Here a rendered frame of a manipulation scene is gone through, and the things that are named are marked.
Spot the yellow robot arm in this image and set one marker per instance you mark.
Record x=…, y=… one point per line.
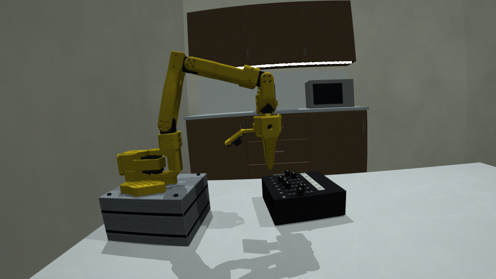
x=143, y=169

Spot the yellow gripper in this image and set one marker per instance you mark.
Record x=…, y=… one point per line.
x=268, y=128

